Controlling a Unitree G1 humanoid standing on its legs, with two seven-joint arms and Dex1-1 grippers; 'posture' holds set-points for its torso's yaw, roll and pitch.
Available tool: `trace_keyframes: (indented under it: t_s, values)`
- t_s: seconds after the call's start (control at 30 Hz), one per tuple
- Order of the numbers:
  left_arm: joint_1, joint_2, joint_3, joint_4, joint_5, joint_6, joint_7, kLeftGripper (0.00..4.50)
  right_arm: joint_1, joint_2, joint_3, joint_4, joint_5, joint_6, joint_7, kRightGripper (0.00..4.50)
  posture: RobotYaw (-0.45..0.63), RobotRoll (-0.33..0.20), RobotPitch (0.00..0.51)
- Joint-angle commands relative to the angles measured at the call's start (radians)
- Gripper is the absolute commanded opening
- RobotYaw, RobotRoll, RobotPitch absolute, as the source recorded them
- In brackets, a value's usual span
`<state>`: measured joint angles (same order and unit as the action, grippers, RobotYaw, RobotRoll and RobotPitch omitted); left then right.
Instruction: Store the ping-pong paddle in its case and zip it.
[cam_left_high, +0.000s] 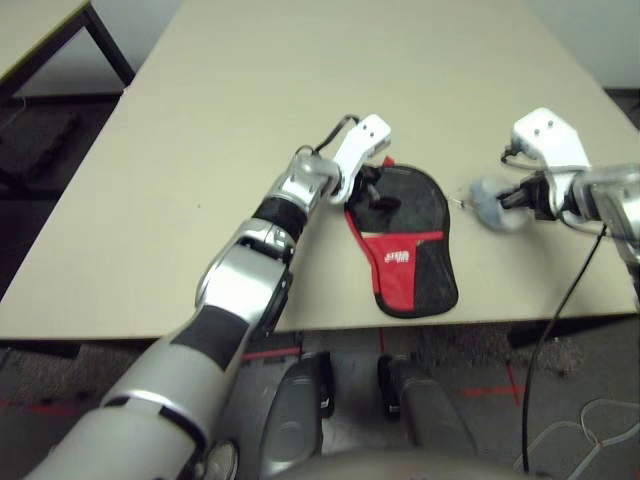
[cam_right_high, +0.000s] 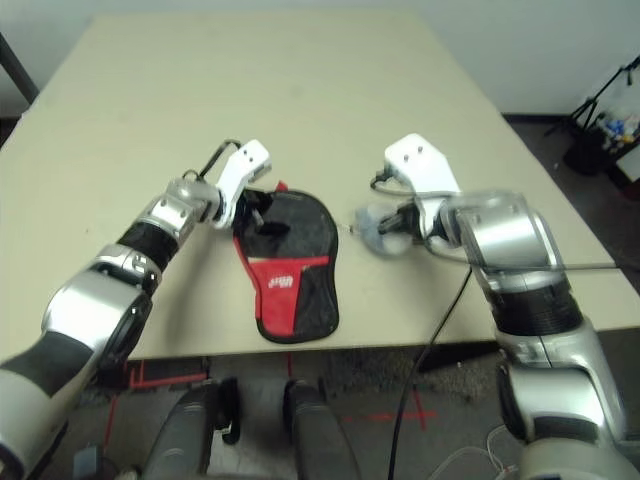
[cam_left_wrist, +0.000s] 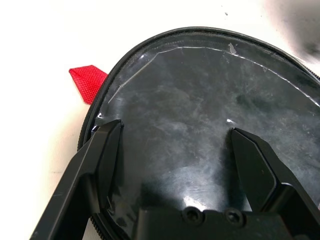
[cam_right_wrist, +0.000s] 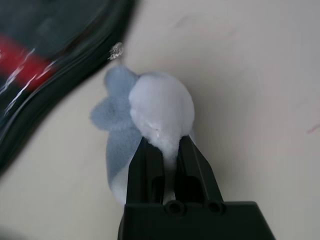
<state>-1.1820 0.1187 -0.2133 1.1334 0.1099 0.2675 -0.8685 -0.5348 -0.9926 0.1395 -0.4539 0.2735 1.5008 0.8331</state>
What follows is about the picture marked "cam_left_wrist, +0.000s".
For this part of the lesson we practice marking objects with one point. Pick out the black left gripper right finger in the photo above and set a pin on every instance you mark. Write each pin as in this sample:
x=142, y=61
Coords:
x=265, y=175

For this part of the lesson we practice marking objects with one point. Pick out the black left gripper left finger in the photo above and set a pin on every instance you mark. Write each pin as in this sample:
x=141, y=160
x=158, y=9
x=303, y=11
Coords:
x=85, y=175

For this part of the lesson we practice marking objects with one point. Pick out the black red paddle case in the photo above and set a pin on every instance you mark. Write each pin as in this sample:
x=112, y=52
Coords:
x=135, y=55

